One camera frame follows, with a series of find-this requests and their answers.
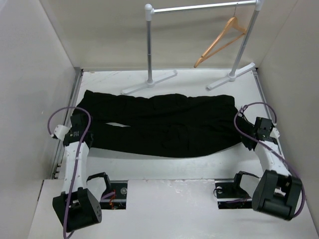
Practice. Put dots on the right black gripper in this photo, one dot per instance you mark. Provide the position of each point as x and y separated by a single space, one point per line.
245 142

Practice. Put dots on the black trousers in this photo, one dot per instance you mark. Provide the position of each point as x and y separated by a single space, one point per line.
171 125

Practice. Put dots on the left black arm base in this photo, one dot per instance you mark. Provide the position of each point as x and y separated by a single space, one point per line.
115 198

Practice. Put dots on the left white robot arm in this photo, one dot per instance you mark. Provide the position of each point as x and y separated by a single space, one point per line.
78 205

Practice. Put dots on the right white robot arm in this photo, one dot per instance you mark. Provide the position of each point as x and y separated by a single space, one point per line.
279 192

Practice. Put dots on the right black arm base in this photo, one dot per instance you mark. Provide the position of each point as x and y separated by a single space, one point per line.
230 197

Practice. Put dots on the left metal table rail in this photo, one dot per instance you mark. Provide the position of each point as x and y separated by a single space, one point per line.
58 155

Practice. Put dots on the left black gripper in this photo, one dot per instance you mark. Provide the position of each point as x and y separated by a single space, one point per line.
90 143

